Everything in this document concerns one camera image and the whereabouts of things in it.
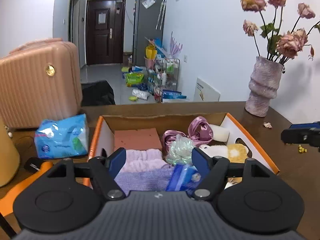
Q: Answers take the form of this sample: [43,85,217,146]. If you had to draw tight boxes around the lavender fluffy headband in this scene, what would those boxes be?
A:
[120,149,170,173]

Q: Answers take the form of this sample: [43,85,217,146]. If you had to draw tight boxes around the blue tissue packet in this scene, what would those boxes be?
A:
[166,165,202,196]

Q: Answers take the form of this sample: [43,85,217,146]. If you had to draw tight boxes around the iridescent mesh bath pouf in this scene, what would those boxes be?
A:
[165,134,195,166]

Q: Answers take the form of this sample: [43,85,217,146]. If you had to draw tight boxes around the pink layered sponge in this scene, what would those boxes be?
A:
[114,128,162,151]

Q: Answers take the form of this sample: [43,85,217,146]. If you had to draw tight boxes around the pink satin bow scrunchie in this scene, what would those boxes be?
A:
[162,116,214,153]

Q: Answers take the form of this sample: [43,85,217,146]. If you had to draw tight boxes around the white foam roll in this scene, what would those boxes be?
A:
[209,124,230,142]

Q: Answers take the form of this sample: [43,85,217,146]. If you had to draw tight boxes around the white yellow plush toy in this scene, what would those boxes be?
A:
[200,144,249,163]

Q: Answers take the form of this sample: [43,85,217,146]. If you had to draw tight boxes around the purple woven cloth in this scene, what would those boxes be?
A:
[114,167,174,196]

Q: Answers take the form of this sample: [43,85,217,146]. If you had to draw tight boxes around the red cardboard box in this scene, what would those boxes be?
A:
[88,113,279,193]

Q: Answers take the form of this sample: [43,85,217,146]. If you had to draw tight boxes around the fallen rose petal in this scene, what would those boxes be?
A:
[263,122,272,129]

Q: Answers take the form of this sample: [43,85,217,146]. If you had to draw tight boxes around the blue wet wipes pack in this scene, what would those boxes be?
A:
[34,114,89,159]

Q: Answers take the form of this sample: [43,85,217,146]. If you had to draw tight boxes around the pink textured vase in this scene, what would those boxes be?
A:
[245,56,283,118]

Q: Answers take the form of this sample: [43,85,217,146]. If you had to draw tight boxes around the black bag on floor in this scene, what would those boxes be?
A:
[81,80,116,107]

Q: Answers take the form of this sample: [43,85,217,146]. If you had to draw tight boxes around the dried pink roses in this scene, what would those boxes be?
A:
[240,0,319,65]

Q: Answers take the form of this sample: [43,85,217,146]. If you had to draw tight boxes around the green detergent bag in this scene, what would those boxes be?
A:
[125,72,144,87]

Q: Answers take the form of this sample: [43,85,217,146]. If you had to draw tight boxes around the yellow thermos jug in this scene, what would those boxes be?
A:
[0,119,20,187]

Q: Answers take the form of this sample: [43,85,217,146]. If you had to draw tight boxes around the pink ribbed suitcase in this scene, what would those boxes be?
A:
[1,38,82,128]

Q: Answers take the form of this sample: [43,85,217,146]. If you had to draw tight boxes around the yellow bucket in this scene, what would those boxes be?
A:
[145,45,157,60]

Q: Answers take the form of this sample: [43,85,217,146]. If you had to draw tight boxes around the orange plastic shoehorn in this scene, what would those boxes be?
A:
[0,161,53,216]

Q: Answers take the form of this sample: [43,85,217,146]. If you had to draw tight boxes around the dark brown entrance door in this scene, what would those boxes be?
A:
[86,0,126,65]

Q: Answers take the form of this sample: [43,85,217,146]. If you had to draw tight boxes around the grey refrigerator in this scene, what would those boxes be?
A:
[132,0,163,66]

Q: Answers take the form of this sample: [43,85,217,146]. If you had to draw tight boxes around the white board against wall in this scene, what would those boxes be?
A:
[193,78,220,102]

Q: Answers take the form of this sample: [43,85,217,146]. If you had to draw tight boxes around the wire storage rack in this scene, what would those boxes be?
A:
[153,58,180,102]

